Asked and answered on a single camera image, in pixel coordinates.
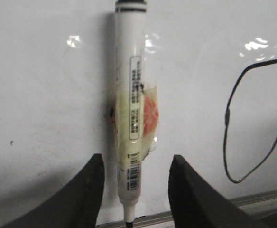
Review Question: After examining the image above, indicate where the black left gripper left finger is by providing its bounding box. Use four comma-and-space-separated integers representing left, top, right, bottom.
3, 153, 105, 228

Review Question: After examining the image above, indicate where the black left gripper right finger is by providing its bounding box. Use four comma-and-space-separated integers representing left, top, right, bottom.
168, 154, 272, 228

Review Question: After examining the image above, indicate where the white marker with red sticker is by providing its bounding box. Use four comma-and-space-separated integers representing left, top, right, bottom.
114, 0, 147, 228

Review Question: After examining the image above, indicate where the white whiteboard with aluminium frame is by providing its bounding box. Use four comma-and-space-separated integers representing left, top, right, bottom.
0, 0, 277, 226

